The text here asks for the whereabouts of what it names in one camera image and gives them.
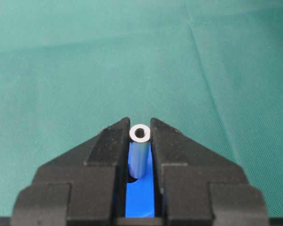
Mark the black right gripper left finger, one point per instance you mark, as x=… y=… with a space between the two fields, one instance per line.
x=86 y=186

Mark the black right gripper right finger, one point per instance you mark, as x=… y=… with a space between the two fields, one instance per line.
x=197 y=187

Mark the small silver metal shaft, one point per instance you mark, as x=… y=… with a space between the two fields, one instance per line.
x=139 y=150

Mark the blue plastic gear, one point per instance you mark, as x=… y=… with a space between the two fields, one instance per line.
x=140 y=194

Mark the green cloth table cover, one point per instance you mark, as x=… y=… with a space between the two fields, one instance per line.
x=213 y=69

